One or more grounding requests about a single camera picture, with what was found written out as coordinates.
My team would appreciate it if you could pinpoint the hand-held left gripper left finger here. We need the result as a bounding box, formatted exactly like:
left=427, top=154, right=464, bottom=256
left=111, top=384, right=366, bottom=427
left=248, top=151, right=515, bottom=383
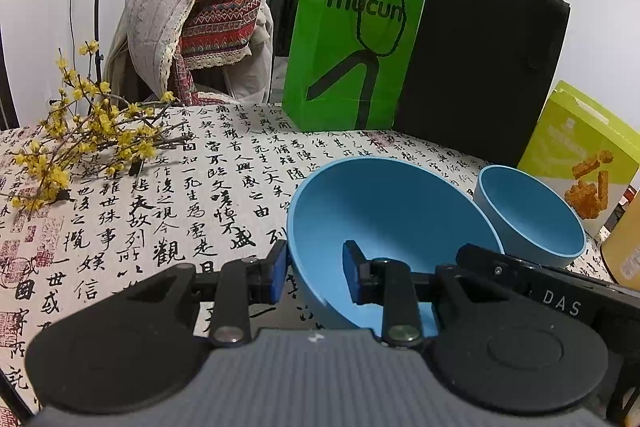
left=116, top=239, right=289, bottom=349

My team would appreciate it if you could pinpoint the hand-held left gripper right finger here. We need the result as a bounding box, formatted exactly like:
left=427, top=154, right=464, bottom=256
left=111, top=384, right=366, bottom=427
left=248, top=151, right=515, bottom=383
left=342, top=239, right=516, bottom=349

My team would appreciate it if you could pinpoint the blue bowl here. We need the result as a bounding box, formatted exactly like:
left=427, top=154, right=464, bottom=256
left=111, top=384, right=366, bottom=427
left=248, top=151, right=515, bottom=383
left=286, top=157, right=506, bottom=333
left=473, top=165, right=587, bottom=268

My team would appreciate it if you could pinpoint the yellow thermos jug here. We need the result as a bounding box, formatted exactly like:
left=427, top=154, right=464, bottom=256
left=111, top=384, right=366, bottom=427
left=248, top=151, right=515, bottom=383
left=600, top=202, right=640, bottom=285

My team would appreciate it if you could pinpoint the yellow-green snack box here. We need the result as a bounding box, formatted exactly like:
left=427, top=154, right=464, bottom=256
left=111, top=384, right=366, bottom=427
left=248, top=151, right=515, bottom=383
left=516, top=80, right=640, bottom=238

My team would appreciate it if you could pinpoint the beige jacket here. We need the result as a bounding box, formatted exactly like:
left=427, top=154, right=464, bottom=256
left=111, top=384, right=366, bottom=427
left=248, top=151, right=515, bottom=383
left=102, top=0, right=275, bottom=105

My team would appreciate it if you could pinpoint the green paper bag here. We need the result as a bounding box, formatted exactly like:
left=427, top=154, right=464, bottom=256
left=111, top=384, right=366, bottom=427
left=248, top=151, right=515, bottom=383
left=281, top=0, right=430, bottom=132

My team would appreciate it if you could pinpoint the yellow flower branch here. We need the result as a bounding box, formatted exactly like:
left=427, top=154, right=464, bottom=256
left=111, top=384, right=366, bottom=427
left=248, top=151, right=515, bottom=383
left=10, top=39, right=193, bottom=212

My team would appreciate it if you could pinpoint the black paper bag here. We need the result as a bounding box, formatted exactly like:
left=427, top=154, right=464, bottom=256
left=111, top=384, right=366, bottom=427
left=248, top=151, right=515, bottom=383
left=392, top=0, right=572, bottom=168

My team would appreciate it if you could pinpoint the red patterned blanket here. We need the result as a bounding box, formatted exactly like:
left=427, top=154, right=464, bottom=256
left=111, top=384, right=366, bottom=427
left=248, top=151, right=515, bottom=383
left=127, top=0, right=266, bottom=105

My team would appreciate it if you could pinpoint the dark wooden chair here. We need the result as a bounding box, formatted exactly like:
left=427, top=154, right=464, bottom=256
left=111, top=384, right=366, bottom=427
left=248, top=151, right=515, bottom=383
left=0, top=52, right=20, bottom=132

